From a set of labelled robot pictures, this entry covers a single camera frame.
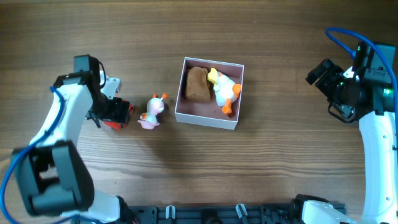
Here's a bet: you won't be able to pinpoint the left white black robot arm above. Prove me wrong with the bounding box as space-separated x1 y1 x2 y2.
1 55 134 223

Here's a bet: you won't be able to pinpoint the brown plush toy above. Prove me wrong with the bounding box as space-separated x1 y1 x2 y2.
185 67 211 101

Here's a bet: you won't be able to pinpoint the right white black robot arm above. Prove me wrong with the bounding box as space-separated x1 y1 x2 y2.
306 41 397 223

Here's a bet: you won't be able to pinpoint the pink cardboard box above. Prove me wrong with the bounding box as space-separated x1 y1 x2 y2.
175 57 244 130

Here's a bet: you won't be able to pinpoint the red toy fire truck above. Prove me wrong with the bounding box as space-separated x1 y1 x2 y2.
104 103 134 130

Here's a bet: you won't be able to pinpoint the left blue cable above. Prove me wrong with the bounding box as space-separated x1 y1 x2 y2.
0 86 103 224

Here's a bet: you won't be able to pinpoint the white yellow duck plush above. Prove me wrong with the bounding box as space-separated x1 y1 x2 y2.
207 68 242 116

